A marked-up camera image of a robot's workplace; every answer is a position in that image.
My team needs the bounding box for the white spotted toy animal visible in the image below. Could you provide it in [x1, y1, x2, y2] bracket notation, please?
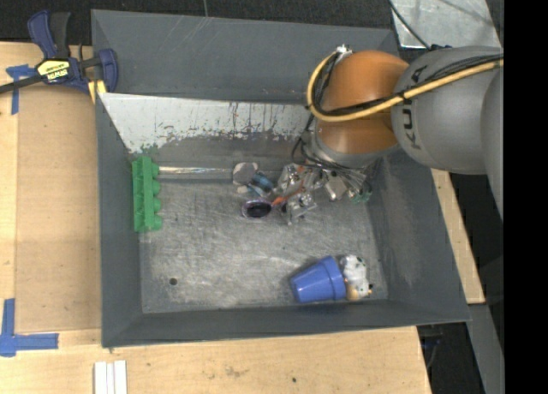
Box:
[340, 254, 375, 301]

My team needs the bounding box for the green flat toy block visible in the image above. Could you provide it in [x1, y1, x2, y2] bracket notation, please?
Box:
[130, 155, 164, 233]

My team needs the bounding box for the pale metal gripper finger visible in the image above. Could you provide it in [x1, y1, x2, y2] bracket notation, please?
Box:
[284, 194, 319, 226]
[277, 163, 306, 194]

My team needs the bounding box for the grey metal bin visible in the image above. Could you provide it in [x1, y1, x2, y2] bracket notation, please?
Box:
[89, 9, 473, 349]

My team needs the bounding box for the blue plastic cup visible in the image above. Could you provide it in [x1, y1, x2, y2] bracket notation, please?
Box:
[289, 254, 348, 304]

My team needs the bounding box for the pale wood flat board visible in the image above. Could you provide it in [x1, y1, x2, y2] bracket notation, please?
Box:
[15, 44, 104, 336]

